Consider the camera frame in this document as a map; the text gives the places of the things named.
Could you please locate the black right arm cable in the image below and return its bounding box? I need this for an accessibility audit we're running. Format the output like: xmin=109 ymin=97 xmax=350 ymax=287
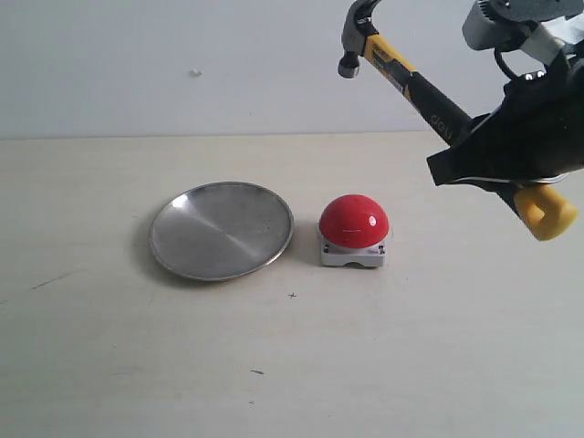
xmin=493 ymin=45 xmax=544 ymax=83

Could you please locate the round steel plate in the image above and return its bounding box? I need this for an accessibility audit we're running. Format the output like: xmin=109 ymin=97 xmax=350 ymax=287
xmin=148 ymin=181 xmax=295 ymax=282

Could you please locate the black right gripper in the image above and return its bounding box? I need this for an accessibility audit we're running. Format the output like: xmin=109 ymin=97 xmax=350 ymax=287
xmin=426 ymin=57 xmax=583 ymax=226

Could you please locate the red dome push button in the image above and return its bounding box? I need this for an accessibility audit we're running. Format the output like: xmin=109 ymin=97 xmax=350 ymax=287
xmin=318 ymin=193 xmax=392 ymax=268

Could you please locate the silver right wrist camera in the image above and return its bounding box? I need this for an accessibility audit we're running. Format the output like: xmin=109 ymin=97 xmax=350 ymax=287
xmin=462 ymin=1 xmax=583 ymax=62

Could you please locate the black yellow claw hammer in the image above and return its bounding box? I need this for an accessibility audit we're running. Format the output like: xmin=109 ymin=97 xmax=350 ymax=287
xmin=338 ymin=1 xmax=583 ymax=241

